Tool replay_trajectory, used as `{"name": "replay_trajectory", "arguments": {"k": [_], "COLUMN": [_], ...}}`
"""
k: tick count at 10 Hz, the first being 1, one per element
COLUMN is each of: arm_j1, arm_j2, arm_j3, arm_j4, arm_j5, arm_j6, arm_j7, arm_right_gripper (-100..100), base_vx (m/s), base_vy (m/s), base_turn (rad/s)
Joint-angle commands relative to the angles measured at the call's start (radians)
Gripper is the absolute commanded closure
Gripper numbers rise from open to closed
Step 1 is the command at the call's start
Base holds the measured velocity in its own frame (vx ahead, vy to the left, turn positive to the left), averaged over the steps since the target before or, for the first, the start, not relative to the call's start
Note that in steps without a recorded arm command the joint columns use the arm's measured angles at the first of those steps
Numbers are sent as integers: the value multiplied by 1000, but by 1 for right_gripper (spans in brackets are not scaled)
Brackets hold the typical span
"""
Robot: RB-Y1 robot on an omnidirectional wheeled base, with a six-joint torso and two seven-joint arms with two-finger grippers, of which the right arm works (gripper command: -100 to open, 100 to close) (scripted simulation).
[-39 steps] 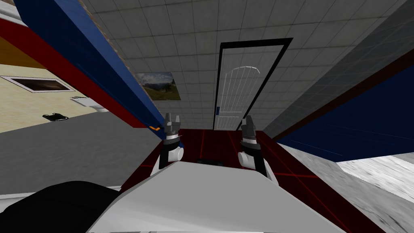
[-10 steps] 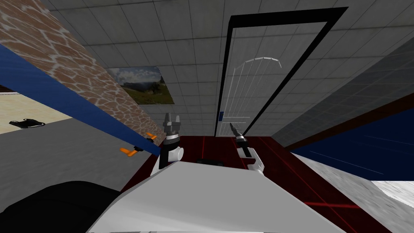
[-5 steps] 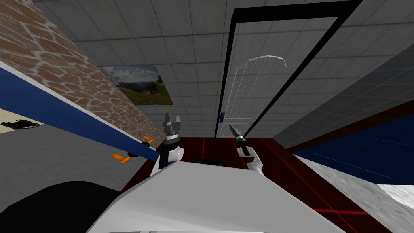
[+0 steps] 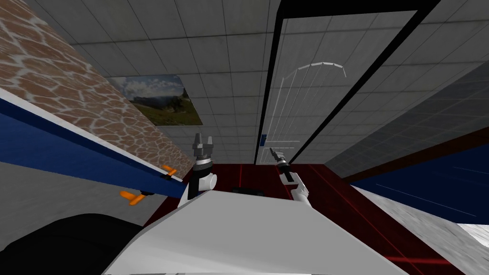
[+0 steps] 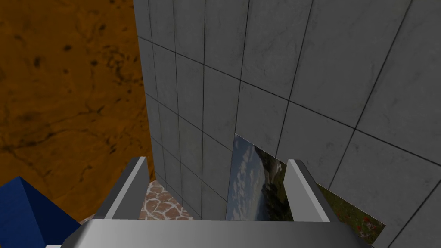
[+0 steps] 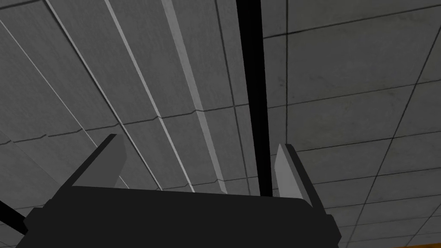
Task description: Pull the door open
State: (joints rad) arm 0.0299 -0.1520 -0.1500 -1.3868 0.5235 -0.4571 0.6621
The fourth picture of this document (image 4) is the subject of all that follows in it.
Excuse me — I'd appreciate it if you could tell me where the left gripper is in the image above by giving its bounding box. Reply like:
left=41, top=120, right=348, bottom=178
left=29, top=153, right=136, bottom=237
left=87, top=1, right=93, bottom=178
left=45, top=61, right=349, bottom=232
left=192, top=133, right=213, bottom=161

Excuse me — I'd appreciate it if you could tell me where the blue door leaf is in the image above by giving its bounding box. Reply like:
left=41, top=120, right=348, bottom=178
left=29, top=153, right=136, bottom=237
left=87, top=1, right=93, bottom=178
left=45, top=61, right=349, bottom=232
left=0, top=87, right=189, bottom=199

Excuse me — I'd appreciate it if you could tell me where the orange lever door handle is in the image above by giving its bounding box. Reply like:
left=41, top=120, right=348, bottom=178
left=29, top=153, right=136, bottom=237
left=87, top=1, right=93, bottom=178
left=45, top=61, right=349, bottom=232
left=119, top=190, right=155, bottom=207
left=161, top=164, right=179, bottom=180

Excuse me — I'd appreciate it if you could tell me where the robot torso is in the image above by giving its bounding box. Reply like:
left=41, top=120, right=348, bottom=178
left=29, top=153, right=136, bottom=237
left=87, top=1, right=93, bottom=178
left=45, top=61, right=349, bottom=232
left=101, top=187, right=409, bottom=275

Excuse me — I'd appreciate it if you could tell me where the landscape picture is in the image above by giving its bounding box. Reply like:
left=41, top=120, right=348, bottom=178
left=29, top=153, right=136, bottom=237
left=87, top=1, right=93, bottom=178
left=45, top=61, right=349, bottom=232
left=108, top=74, right=203, bottom=127

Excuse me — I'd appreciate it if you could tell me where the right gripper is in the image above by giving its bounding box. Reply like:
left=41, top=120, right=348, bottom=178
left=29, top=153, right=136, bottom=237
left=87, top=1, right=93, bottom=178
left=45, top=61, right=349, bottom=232
left=269, top=147, right=287, bottom=164

